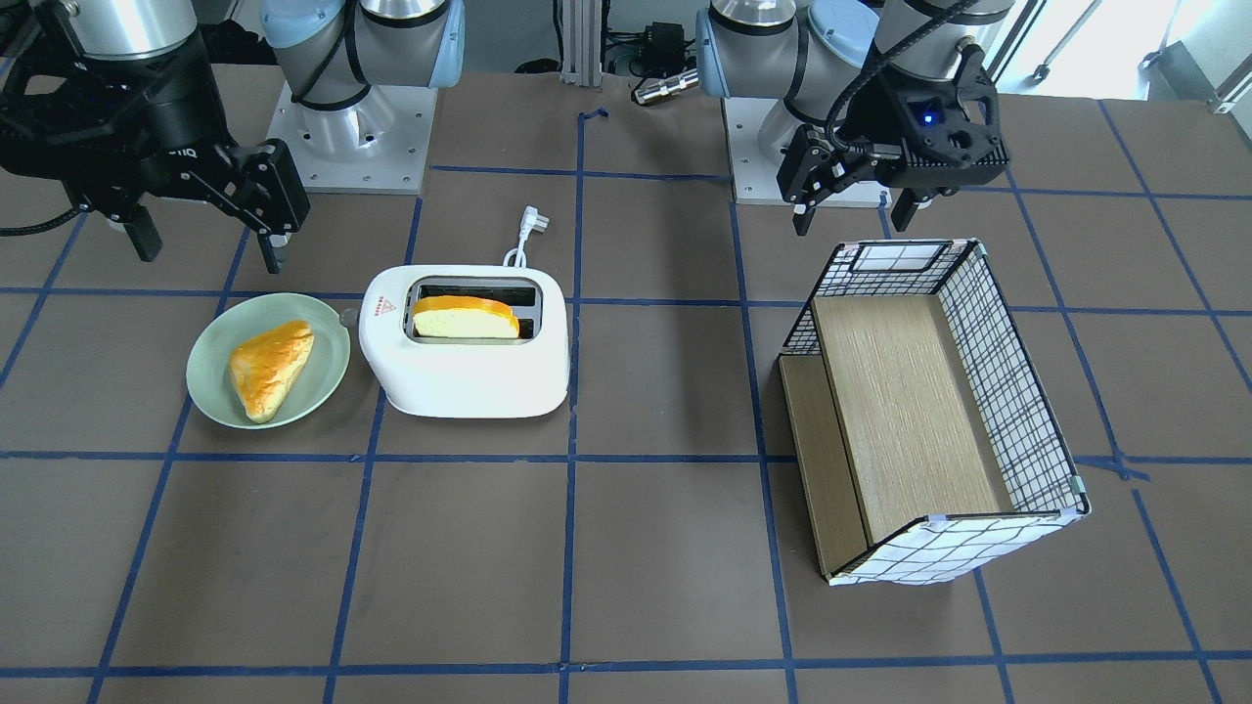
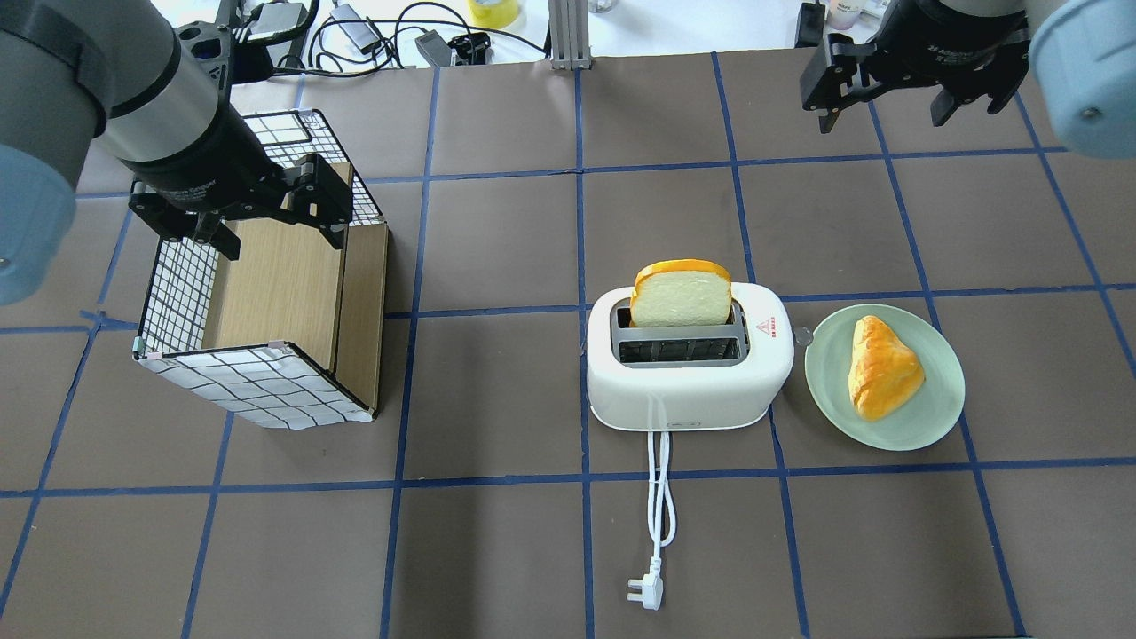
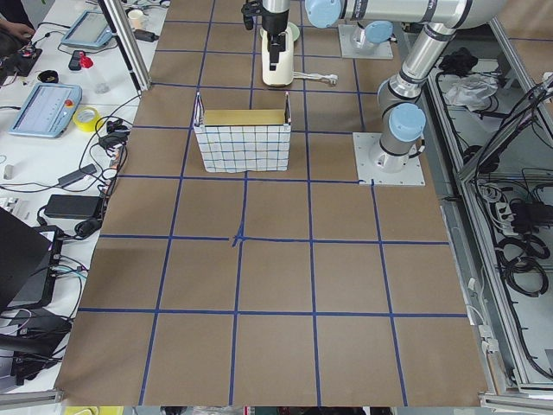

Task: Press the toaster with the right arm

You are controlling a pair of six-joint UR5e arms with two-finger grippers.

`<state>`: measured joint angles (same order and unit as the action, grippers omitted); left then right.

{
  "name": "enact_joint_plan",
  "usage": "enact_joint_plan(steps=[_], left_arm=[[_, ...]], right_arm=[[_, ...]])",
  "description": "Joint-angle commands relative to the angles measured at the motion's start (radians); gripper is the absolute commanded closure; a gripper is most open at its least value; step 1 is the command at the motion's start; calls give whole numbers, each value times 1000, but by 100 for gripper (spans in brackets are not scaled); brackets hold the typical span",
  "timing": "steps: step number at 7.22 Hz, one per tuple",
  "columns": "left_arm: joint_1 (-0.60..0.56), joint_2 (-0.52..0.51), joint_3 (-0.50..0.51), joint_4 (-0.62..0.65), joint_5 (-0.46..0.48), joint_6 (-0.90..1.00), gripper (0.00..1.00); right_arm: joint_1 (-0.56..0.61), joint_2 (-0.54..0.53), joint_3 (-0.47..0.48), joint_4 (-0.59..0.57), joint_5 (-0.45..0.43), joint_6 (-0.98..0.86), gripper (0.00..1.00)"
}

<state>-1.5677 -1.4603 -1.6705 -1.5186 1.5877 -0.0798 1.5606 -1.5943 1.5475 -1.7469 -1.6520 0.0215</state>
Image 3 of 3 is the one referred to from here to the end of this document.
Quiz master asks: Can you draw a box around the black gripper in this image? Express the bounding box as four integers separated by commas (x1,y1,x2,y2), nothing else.
262,11,289,71

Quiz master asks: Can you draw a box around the cream white toaster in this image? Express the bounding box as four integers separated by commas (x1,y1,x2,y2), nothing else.
261,28,294,86

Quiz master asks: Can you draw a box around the pale green plate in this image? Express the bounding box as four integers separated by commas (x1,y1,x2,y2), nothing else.
288,22,300,42

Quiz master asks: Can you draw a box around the wooden box with grid cloth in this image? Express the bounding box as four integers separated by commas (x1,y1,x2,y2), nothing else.
194,93,292,174

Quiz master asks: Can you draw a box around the white paper cup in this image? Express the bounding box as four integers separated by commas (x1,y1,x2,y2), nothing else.
127,9,148,30

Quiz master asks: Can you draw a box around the clear bottle red cap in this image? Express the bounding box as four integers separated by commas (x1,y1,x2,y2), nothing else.
79,52,110,94

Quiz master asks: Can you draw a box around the blue teach pendant far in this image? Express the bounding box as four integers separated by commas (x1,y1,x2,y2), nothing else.
60,10,112,49

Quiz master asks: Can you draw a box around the blue teach pendant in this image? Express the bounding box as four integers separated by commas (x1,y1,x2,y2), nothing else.
9,83,82,138
60,10,112,49

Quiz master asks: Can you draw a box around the yellow tape roll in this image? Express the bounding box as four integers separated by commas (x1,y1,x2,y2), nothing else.
72,107,104,132

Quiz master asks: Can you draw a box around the crumpled white cloth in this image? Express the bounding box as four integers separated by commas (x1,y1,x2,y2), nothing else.
444,74,499,112

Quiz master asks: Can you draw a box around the small black power adapter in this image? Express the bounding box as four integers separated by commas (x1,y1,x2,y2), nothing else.
58,163,97,188

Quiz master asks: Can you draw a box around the black round dish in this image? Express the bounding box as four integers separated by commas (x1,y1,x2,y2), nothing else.
37,70,59,84

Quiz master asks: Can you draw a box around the blue teach pendant near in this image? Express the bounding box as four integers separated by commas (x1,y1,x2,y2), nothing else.
9,83,82,138

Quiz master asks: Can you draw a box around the black power adapter brick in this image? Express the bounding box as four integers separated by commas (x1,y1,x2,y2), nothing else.
44,195,101,220

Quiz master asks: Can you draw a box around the black monitor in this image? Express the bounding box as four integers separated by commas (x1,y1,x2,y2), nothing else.
1,209,62,311

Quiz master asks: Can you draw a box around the white toaster power cable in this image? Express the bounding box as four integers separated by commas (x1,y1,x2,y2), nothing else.
293,72,340,87

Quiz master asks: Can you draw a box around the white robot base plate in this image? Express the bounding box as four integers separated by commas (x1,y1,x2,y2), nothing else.
353,132,425,187

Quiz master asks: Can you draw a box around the aluminium frame post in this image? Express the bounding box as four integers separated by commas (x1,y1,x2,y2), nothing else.
98,0,151,93

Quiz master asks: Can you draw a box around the aluminium side rail frame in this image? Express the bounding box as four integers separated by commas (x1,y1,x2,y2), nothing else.
426,11,552,414

